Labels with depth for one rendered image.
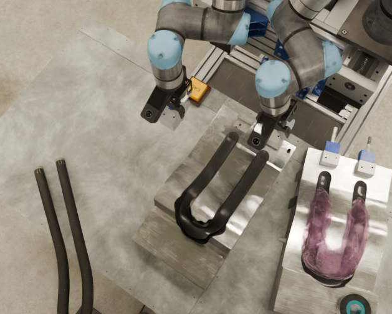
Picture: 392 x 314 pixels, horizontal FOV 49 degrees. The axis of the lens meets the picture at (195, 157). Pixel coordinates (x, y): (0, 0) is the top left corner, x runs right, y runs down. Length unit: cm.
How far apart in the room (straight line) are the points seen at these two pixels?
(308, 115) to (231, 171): 93
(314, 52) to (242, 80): 121
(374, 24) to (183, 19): 58
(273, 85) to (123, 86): 70
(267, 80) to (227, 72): 125
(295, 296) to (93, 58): 102
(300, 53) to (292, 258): 58
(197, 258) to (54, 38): 179
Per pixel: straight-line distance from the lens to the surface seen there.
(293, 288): 124
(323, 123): 215
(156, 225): 129
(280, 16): 105
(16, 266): 232
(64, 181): 139
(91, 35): 166
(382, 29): 136
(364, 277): 133
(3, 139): 157
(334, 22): 151
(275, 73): 96
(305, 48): 101
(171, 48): 98
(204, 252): 127
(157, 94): 114
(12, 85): 264
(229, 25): 103
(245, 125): 137
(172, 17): 105
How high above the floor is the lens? 213
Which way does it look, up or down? 71 degrees down
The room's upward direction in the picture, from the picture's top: 4 degrees counter-clockwise
